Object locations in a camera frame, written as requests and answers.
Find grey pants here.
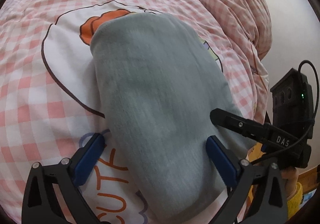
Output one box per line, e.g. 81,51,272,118
90,13,254,223

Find person's right hand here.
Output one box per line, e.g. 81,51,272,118
281,167,299,200

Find yellow sleeve cuff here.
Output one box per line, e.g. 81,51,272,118
287,182,303,220

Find pink checkered cartoon bedsheet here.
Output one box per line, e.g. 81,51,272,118
1,0,268,223

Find black cable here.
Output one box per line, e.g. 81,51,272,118
249,60,320,165

